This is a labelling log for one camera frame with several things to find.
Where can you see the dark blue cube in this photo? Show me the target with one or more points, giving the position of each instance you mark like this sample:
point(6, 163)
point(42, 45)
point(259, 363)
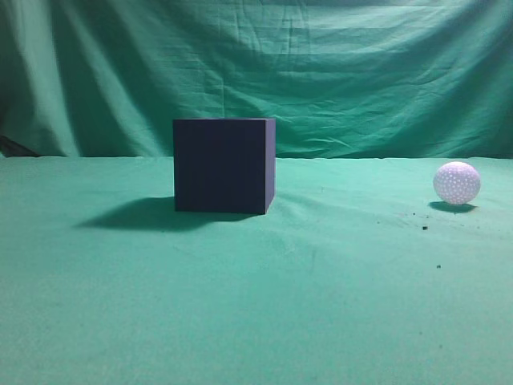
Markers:
point(224, 165)

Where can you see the white dimpled golf ball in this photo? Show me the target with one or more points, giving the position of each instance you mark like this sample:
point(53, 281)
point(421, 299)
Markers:
point(457, 183)

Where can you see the green cloth backdrop and cover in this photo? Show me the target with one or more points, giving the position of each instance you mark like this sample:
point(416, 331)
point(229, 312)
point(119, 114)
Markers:
point(357, 274)

